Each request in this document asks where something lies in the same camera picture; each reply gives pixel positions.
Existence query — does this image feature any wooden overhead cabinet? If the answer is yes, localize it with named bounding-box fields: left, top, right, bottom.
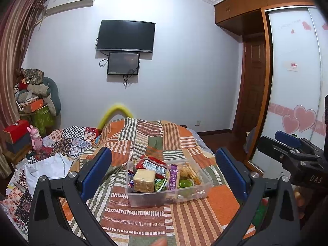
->
left=214, top=0, right=315, bottom=35

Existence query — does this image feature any red snack packet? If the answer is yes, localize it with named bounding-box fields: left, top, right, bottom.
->
left=133, top=157, right=168, bottom=180

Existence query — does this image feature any dark grey box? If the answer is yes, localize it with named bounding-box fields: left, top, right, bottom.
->
left=5, top=132, right=32, bottom=154

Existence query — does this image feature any black monitor cable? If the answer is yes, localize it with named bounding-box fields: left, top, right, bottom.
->
left=123, top=74, right=134, bottom=89

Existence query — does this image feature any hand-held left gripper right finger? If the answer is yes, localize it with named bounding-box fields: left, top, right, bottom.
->
left=210, top=147, right=300, bottom=246

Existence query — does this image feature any dark patterned fabric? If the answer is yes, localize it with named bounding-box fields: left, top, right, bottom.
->
left=20, top=68, right=47, bottom=85

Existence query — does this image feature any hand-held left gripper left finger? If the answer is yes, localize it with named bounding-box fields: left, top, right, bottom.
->
left=28, top=147, right=116, bottom=246

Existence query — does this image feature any orange cardboard box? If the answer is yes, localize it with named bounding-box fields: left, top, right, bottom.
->
left=24, top=99, right=44, bottom=112

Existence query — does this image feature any brown wooden door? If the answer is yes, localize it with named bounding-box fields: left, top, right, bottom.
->
left=232, top=34, right=267, bottom=140

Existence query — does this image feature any yellow-brown cake packet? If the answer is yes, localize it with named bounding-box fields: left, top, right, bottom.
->
left=133, top=169, right=156, bottom=193

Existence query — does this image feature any white heart-print wardrobe door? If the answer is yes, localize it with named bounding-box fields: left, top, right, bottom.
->
left=247, top=5, right=328, bottom=175

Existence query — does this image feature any person's right hand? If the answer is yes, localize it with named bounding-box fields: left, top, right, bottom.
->
left=294, top=187, right=306, bottom=211

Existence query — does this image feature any blue-grey cushion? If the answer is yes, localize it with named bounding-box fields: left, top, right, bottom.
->
left=43, top=77, right=62, bottom=116

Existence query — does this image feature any round cracker packet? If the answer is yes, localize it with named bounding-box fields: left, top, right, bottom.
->
left=178, top=162, right=202, bottom=185

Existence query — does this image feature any pink toy figure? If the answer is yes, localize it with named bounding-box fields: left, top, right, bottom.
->
left=27, top=124, right=43, bottom=150

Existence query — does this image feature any purple snack packet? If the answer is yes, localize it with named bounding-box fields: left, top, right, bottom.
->
left=165, top=164, right=178, bottom=191

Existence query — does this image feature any white air conditioner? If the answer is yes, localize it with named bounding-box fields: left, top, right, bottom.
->
left=46, top=0, right=96, bottom=15

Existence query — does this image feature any white cloth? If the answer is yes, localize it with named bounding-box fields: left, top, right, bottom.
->
left=24, top=152, right=80, bottom=195

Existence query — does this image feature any orange striped patchwork blanket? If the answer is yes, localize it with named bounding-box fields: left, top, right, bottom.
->
left=59, top=118, right=257, bottom=246

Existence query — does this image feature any yellow foam hoop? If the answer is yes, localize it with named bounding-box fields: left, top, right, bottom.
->
left=97, top=103, right=134, bottom=130

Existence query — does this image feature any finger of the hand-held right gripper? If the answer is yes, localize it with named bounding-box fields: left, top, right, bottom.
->
left=275, top=130, right=323, bottom=155
left=257, top=135, right=324, bottom=187

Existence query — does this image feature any clear plastic container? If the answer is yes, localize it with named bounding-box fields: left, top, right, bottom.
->
left=125, top=159, right=213, bottom=207

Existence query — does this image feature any red box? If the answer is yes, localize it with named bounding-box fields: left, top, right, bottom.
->
left=2, top=120, right=31, bottom=144

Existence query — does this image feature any dark grey bag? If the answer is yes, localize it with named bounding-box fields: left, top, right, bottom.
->
left=245, top=127, right=259, bottom=159

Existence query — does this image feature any striped brown curtain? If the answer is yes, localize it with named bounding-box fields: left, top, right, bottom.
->
left=0, top=0, right=48, bottom=180

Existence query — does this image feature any black wall television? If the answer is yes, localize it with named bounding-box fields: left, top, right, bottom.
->
left=96, top=20, right=156, bottom=53

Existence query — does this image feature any checkered patchwork quilt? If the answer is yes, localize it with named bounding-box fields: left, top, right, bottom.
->
left=0, top=125, right=103, bottom=236

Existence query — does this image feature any small black wall monitor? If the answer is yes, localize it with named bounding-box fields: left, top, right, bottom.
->
left=107, top=52, right=141, bottom=75

